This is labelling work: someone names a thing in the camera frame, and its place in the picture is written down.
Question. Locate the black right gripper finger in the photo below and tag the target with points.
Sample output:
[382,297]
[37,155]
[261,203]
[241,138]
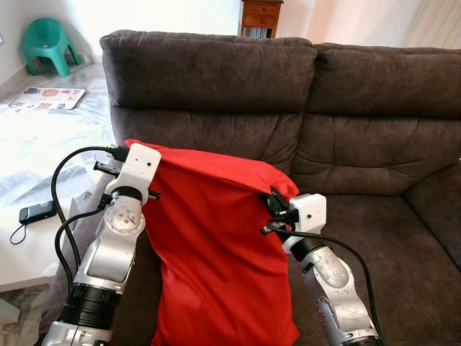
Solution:
[277,198]

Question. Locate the red pillow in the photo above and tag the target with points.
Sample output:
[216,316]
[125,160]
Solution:
[216,245]

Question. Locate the printed white play mat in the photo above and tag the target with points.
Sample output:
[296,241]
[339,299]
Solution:
[47,97]

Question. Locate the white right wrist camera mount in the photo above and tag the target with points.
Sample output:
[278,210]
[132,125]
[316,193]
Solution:
[310,209]

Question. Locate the green plastic chair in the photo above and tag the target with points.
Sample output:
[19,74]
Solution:
[49,43]

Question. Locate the brown wooden drawer cabinet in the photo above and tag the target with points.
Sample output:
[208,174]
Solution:
[261,18]

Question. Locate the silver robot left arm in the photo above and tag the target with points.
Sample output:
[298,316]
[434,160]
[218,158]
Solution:
[115,245]

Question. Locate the dark grey fabric sofa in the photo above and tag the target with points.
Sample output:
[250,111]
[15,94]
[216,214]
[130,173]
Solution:
[374,144]

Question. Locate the white low table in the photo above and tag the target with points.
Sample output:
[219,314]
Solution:
[29,259]

